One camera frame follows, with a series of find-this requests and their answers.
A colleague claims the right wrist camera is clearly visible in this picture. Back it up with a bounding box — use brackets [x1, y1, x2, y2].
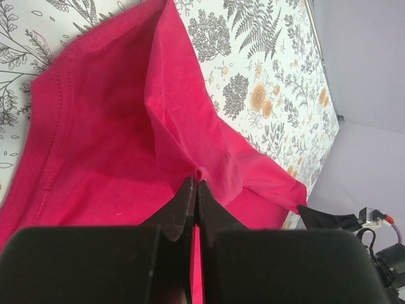
[359, 207, 395, 229]

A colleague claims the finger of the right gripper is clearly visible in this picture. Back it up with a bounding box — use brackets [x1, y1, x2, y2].
[297, 205, 361, 231]

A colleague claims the floral patterned table mat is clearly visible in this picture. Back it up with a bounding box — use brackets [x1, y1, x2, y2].
[1, 1, 339, 228]

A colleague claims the magenta t shirt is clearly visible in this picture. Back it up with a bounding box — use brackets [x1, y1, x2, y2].
[1, 1, 306, 303]

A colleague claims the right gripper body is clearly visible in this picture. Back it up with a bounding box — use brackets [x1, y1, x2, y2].
[356, 229, 404, 298]

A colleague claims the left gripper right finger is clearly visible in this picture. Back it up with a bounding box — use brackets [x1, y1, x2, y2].
[197, 182, 389, 303]

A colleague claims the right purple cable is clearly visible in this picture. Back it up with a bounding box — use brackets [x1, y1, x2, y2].
[389, 221, 405, 245]

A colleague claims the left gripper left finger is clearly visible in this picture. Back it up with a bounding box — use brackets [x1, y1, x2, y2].
[1, 177, 197, 303]

